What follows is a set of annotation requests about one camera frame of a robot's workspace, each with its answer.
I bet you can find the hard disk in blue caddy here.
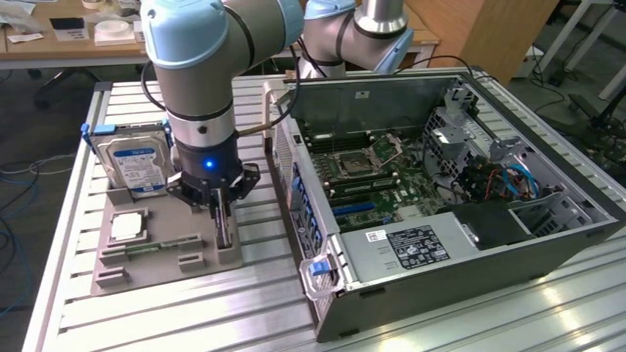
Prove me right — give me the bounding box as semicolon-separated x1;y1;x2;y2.
81;119;181;201

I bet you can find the silver CPU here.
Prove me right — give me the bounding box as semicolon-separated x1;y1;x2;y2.
110;214;146;241

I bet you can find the black office chair base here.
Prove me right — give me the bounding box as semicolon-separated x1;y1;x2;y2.
29;67;102;109

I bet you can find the open dark PC case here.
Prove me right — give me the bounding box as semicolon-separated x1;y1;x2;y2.
262;65;626;344

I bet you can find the black plastic shroud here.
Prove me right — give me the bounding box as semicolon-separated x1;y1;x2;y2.
453;201;533;250

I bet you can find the green motherboard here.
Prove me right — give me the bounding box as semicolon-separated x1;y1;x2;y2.
298;120;441;234

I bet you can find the black cable behind case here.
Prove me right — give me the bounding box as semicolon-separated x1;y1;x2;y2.
396;55;484;76

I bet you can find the graphics card with metal bracket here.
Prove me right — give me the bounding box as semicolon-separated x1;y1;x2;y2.
210;190;235;251

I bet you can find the white box with black lid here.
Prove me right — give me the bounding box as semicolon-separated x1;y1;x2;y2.
49;17;90;42

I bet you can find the grey power supply with label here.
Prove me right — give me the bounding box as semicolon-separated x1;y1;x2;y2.
340;212;484;285

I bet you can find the perforated metal disk bay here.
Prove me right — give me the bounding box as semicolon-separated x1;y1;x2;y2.
424;106;496;180

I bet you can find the grey drive bracket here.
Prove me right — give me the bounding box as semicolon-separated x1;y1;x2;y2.
508;190;594;238

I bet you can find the orange wire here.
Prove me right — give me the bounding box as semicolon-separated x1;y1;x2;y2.
486;166;506;201

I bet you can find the labelled RAM stick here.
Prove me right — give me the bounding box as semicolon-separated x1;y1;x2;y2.
325;177;398;192

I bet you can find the wooden desk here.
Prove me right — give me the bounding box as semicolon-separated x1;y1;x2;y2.
0;0;441;70

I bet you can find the grey parts rack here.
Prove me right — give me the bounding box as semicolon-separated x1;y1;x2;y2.
91;144;245;296

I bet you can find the blue floor cable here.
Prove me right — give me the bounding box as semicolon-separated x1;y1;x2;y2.
0;161;41;312

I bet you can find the white desk frame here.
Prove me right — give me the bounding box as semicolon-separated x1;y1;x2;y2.
536;0;626;100

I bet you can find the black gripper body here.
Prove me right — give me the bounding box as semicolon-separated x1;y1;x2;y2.
177;137;245;191

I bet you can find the CPU socket with metal frame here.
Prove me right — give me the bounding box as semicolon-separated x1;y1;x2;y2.
369;132;406;165

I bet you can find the green RAM stick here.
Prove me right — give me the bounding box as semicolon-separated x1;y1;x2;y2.
125;241;181;255

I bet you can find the blue wire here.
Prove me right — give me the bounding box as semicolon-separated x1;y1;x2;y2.
504;164;542;201

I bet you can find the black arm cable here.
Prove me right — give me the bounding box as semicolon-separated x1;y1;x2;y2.
141;0;307;137

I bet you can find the wooden cabinet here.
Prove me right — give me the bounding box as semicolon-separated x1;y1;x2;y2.
405;0;562;85

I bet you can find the white round dish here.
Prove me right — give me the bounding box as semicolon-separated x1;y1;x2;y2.
94;20;137;47

